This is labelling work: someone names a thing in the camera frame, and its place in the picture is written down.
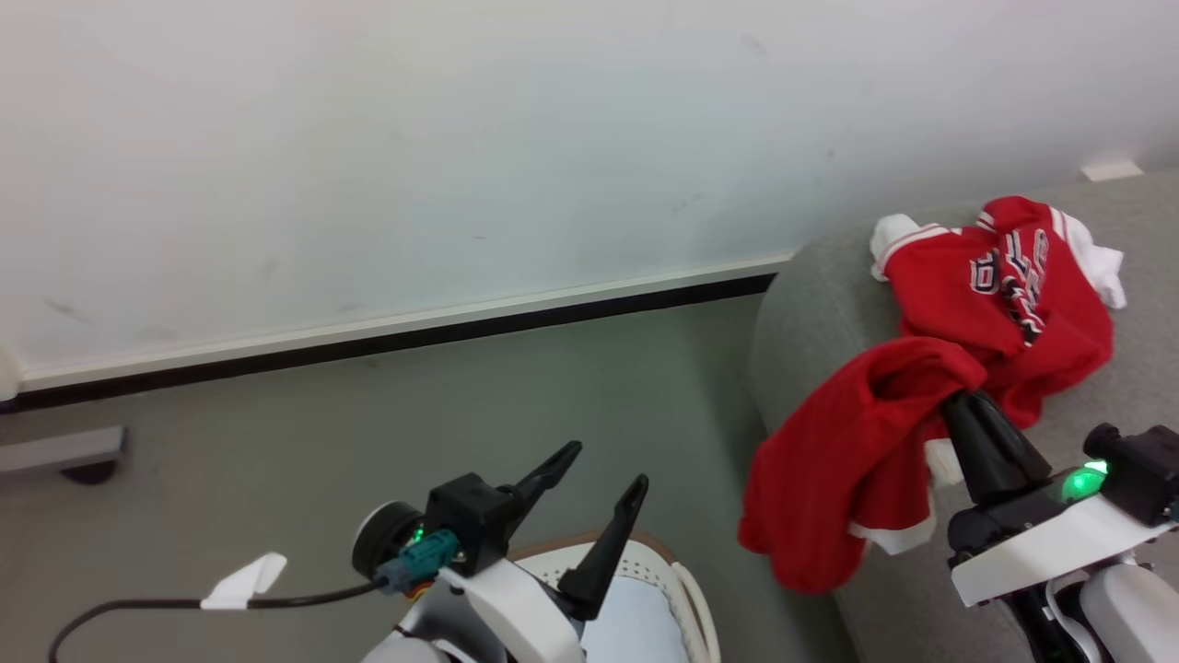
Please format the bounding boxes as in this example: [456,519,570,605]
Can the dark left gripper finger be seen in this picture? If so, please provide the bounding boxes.
[558,474,650,621]
[502,440,584,530]

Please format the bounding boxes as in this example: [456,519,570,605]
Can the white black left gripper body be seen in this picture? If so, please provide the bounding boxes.
[425,471,588,663]

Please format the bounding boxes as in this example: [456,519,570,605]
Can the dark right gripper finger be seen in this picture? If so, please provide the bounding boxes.
[967,391,1052,488]
[940,390,1015,506]

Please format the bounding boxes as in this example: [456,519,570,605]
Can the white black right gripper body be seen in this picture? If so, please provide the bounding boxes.
[947,459,1179,610]

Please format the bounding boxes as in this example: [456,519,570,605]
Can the red and white jersey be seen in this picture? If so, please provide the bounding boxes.
[738,194,1128,596]

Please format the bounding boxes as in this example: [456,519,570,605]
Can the grey fabric sofa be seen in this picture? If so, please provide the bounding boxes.
[747,169,1179,663]

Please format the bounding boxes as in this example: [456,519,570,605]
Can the white plastic laundry basket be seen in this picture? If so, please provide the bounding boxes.
[509,530,722,663]

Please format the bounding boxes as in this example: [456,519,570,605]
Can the white and black baseboard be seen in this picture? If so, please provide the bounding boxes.
[0,248,799,415]

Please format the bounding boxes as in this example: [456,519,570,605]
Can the black round foot pad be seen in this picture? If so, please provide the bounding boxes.
[59,460,120,487]

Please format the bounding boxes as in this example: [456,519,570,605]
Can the grey metal foot bar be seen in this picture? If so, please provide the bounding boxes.
[0,425,126,476]

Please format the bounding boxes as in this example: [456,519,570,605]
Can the teal cable connector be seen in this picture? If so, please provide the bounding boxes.
[374,529,461,596]

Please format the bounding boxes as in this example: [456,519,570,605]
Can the white cable tag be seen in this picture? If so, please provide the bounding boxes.
[200,552,289,611]

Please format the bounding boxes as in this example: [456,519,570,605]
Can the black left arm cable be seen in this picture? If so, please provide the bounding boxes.
[49,579,390,663]

